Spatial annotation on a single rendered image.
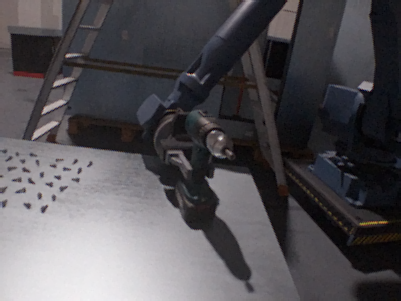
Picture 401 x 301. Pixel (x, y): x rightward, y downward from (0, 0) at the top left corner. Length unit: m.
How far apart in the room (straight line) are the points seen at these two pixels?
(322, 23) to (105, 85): 2.13
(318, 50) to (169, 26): 1.40
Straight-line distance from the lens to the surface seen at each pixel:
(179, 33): 2.58
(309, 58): 2.71
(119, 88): 2.74
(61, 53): 2.02
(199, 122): 0.53
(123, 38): 2.69
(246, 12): 0.98
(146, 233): 0.57
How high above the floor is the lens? 1.02
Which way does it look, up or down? 22 degrees down
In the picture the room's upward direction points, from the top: 9 degrees clockwise
